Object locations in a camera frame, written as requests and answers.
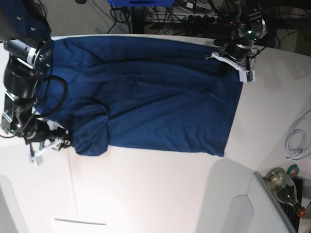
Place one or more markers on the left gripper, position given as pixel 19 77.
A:
pixel 240 52

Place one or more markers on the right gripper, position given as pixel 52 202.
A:
pixel 39 131

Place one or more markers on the blue t-shirt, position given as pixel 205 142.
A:
pixel 144 93

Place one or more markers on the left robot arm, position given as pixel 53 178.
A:
pixel 248 24

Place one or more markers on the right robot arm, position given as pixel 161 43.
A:
pixel 26 36

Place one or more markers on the black power strip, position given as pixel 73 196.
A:
pixel 206 20

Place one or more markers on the green tape roll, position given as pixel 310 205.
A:
pixel 293 171

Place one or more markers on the blue box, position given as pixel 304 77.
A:
pixel 141 3

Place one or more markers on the clear plastic bottle red cap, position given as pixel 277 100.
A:
pixel 284 189

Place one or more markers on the black tray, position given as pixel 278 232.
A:
pixel 289 210

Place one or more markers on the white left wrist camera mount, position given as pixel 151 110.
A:
pixel 245 67

